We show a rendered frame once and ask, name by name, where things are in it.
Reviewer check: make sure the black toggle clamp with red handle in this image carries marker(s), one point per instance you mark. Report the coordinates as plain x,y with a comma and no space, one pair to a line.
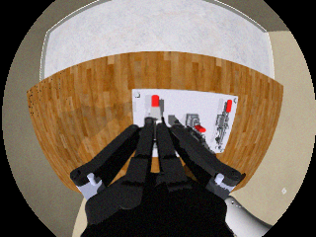
155,103

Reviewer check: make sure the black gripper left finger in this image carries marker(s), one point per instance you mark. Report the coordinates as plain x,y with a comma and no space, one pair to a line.
108,162

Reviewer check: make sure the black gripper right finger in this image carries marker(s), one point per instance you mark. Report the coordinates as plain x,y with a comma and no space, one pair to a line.
214,175

